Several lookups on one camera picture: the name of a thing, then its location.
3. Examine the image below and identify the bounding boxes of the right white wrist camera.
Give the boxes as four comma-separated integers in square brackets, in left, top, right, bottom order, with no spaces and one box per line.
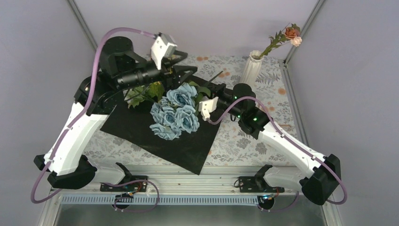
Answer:
[198,97,219,121]

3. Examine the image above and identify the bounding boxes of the colourful artificial flower bouquet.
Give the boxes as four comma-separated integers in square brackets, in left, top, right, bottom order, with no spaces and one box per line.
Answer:
[124,81,165,108]

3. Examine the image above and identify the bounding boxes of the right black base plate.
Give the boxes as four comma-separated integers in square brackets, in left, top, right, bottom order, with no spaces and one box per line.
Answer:
[238,176,285,193]

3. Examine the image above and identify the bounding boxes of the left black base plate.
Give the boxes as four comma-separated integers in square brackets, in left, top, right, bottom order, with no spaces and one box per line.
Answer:
[99,174,148,194]

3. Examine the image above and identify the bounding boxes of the floral patterned table mat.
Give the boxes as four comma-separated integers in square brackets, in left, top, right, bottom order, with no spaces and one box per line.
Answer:
[84,55,297,166]

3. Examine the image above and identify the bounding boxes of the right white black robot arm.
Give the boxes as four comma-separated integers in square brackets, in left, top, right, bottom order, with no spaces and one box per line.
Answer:
[198,83,348,205]

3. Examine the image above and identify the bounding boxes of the aluminium rail frame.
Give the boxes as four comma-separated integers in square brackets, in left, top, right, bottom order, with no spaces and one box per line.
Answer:
[37,59,332,226]

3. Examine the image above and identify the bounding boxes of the left vertical aluminium post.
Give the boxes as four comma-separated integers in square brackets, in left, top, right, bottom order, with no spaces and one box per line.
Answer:
[66,0,98,52]

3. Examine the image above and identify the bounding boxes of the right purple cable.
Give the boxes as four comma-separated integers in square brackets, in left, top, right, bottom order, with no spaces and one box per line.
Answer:
[206,96,348,213]

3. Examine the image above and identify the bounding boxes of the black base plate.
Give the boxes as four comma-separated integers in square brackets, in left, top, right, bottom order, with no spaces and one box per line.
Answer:
[238,176,285,193]
[99,174,148,194]

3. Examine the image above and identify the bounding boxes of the pink orange rose stem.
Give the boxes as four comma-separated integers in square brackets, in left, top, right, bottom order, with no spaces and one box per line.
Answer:
[258,24,303,59]

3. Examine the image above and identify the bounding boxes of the black wrapping paper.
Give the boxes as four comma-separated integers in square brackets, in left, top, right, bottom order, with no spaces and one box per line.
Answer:
[100,101,219,175]

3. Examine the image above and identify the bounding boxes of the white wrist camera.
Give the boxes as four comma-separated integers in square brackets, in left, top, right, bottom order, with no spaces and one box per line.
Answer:
[151,33,177,70]
[198,97,219,121]

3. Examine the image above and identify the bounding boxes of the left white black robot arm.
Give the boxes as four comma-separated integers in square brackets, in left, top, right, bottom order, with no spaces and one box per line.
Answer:
[34,36,197,191]

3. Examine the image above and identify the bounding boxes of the right vertical aluminium post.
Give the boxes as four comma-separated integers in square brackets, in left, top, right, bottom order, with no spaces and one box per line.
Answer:
[284,0,326,65]

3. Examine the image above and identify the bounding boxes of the vertical aluminium post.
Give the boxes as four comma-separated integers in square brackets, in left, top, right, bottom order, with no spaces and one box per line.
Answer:
[66,0,98,52]
[284,0,326,65]

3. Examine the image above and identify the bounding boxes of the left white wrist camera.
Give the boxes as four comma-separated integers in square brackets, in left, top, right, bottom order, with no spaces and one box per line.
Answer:
[151,33,177,70]

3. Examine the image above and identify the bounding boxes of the white ribbed ceramic vase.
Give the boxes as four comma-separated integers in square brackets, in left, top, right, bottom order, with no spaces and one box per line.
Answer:
[239,50,263,87]

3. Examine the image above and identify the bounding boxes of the blue rose stem bunch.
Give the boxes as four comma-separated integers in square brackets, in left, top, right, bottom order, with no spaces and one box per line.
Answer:
[149,70,224,141]

